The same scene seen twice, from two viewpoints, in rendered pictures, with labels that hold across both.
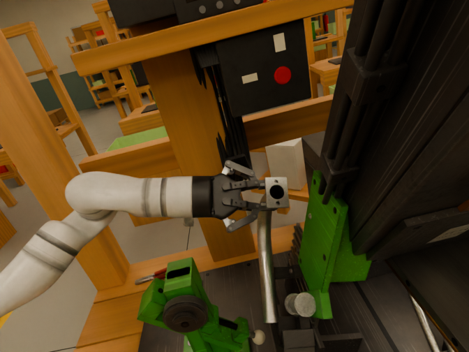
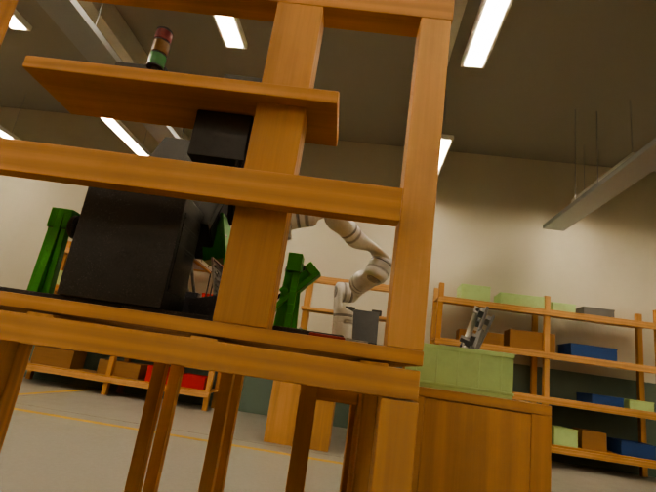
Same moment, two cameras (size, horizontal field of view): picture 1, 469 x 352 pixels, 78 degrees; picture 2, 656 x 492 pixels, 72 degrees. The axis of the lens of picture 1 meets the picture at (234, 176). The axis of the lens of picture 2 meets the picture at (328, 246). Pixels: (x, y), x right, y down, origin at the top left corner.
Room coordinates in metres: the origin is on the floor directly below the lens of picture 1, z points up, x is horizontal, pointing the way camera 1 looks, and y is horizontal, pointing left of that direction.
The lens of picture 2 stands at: (1.92, 0.28, 0.81)
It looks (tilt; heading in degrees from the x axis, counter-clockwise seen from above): 15 degrees up; 181
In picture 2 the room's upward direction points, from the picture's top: 8 degrees clockwise
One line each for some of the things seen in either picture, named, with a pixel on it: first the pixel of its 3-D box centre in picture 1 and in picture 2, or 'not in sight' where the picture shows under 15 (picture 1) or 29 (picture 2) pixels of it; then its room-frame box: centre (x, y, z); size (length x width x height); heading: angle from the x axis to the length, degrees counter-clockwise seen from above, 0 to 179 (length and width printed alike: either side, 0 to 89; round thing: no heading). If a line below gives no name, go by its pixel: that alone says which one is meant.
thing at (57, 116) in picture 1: (45, 123); not in sight; (8.52, 4.77, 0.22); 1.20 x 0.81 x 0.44; 179
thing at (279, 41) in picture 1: (261, 68); (225, 143); (0.65, -0.11, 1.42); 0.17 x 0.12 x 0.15; 88
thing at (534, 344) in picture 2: not in sight; (540, 375); (-4.55, 3.30, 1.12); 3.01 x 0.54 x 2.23; 86
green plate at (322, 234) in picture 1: (336, 235); (218, 244); (0.37, -0.14, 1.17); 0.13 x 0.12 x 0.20; 88
